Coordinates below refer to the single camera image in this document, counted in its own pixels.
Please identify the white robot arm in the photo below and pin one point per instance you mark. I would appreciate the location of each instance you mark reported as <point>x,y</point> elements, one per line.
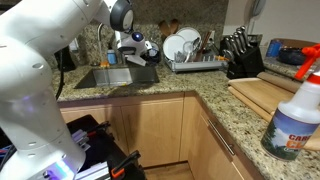
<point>30,32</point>

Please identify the curved steel tap spout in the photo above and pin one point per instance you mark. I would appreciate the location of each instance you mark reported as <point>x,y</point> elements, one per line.
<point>99,29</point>

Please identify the grey dish rack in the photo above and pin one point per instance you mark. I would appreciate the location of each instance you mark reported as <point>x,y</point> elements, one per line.
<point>208,61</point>

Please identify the white plate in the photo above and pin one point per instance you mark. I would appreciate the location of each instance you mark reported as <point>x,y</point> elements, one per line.
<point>172,44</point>

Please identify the stainless steel sink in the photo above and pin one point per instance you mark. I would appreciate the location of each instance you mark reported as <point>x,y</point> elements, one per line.
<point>118,77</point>

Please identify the blue soap pump bottle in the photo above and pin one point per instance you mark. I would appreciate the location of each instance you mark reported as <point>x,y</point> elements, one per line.
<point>112,58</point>

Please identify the orange sponge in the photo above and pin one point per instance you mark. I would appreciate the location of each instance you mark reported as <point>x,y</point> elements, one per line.
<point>104,64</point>

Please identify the black knife block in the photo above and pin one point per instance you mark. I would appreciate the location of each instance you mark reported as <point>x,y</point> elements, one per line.
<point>245,59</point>

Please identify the black cart with clamps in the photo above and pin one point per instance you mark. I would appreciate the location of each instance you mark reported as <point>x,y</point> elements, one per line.
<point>104,158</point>

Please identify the dark green glass bottle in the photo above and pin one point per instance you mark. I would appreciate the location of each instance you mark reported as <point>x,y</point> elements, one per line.
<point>64,60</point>

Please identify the wooden cutting board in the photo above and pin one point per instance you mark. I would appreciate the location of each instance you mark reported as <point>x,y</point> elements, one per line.
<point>259,94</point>

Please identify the blue can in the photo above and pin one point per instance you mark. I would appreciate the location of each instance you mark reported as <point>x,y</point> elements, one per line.
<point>274,48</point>

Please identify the wooden rolling pin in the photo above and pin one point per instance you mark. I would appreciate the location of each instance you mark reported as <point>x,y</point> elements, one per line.
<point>289,85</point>

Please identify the dark blue bowl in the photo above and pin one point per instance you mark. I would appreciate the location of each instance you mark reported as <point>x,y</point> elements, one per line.
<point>291,56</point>

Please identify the white spray bottle red trigger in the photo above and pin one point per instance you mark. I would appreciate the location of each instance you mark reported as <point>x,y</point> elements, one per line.
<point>294,121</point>

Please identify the steel drawer handle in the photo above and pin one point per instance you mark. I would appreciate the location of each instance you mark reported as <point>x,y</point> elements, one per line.
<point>221,138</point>

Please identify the white wall outlet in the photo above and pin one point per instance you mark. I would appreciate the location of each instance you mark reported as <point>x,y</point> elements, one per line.
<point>74,45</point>

